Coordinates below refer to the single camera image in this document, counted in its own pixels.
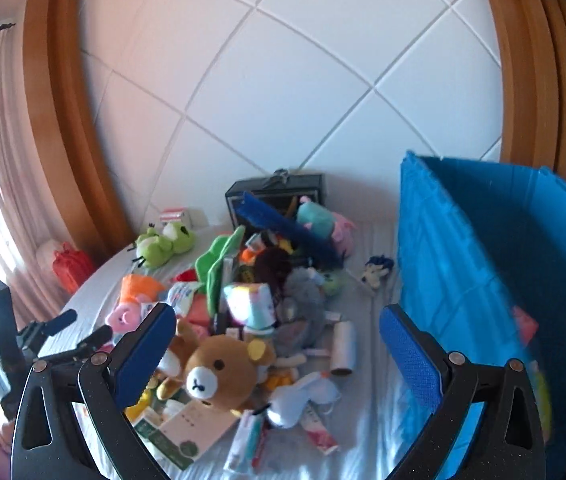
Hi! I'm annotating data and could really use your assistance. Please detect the white teal red box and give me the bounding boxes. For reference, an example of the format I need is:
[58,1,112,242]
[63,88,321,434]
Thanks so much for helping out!
[225,410,268,473]

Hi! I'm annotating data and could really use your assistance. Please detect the white plush toy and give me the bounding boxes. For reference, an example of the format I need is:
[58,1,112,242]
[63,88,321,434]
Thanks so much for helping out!
[265,372,341,430]

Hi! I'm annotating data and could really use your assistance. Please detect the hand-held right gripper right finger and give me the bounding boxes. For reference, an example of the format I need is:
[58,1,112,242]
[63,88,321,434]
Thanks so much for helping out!
[379,303,546,480]

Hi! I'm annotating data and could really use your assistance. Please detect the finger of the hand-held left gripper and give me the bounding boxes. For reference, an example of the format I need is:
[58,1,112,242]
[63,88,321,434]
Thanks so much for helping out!
[38,325,114,367]
[15,309,78,348]

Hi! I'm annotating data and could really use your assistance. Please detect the pink white flat box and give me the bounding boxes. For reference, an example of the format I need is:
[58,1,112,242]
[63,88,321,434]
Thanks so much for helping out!
[300,407,338,456]

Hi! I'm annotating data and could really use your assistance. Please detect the black storage box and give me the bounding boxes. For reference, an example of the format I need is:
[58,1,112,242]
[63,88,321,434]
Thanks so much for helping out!
[225,172,328,241]

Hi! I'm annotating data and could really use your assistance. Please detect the blue plastic crate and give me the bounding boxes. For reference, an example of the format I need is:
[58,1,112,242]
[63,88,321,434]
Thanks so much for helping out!
[398,150,566,480]

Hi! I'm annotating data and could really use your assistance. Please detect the brown bear plush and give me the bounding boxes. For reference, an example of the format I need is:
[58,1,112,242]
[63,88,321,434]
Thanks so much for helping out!
[183,335,276,413]

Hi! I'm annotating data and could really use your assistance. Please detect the orange-dressed pink pig plush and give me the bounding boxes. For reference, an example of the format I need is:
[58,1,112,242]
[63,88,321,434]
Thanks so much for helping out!
[105,272,164,333]

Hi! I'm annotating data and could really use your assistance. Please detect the green frog plush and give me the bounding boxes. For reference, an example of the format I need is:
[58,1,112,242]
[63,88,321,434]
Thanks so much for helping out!
[130,220,198,268]

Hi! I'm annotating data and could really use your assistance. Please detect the green medicine box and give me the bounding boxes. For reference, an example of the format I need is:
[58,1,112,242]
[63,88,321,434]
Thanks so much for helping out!
[133,412,201,472]

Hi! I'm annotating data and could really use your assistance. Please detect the white blue medicine box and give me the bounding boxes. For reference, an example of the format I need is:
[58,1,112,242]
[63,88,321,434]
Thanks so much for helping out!
[168,280,204,316]

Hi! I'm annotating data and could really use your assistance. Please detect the curved wooden frame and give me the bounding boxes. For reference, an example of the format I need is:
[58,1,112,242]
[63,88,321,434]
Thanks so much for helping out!
[475,0,566,191]
[20,0,134,256]

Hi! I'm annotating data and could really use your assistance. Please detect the striped light blue tablecloth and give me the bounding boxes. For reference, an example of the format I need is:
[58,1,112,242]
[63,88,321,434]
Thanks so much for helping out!
[58,220,464,480]

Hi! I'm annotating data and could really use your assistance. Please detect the grey plush toy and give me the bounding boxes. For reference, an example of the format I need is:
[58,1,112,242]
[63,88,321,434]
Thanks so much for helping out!
[275,266,328,356]

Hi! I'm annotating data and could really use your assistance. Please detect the white bag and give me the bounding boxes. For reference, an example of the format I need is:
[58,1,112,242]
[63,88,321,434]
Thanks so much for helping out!
[35,240,64,281]

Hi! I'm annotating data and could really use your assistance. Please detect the tan bear plush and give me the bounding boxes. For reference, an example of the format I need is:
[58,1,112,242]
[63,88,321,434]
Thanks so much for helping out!
[155,320,201,401]

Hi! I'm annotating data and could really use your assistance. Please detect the teal plush toy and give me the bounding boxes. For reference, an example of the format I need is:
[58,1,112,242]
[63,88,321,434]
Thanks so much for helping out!
[295,196,336,241]

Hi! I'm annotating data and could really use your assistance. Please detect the white paper roll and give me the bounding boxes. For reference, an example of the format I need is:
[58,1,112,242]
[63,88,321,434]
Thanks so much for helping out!
[329,321,358,377]

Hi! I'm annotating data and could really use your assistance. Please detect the small green plush toy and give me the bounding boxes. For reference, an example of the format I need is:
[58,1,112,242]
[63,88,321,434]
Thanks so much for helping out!
[323,270,346,296]

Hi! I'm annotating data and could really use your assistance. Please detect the dark blue brush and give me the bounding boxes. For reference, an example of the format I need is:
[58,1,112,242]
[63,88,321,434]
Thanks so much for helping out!
[240,190,344,266]

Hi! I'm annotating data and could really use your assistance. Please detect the small dark-haired figure toy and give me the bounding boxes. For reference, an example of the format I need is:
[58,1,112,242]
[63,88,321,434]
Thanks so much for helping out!
[360,254,396,290]

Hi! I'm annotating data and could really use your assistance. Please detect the dark maroon plush toy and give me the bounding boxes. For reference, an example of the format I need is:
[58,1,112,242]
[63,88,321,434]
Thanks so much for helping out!
[253,247,294,296]

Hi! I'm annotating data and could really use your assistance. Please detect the small pink plush toy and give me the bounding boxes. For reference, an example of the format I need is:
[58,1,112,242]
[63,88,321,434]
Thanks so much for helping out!
[330,212,358,256]

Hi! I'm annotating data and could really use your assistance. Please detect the pastel pad pack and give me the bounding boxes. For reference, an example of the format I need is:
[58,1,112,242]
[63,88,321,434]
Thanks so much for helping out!
[223,282,278,331]

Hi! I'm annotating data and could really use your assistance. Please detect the white cardboard box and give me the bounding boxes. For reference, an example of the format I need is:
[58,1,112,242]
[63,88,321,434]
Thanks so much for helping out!
[160,400,238,453]

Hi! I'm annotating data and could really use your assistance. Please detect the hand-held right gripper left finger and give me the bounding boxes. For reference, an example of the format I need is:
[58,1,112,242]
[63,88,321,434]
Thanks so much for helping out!
[10,302,178,480]

